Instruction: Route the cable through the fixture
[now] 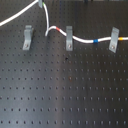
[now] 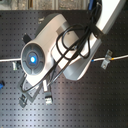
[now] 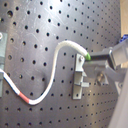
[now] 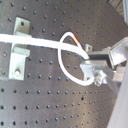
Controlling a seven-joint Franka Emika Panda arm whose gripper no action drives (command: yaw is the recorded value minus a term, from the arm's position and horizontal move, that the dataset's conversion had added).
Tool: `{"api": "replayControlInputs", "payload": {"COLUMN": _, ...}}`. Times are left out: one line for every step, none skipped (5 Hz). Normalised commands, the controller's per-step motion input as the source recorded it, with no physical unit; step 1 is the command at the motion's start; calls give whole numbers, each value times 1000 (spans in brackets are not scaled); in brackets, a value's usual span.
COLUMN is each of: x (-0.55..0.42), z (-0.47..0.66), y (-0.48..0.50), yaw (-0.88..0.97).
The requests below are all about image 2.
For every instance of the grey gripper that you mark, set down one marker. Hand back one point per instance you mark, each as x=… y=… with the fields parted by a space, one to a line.
x=25 y=93

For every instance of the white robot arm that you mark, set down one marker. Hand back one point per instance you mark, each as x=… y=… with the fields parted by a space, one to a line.
x=59 y=48

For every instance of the metal cable clip left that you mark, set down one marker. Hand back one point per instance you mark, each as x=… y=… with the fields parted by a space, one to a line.
x=14 y=66

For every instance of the metal cable clip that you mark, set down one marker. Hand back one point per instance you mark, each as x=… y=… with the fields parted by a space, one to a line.
x=14 y=66
x=107 y=59

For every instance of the metal cable clip right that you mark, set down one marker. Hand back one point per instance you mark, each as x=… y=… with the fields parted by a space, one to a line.
x=107 y=59

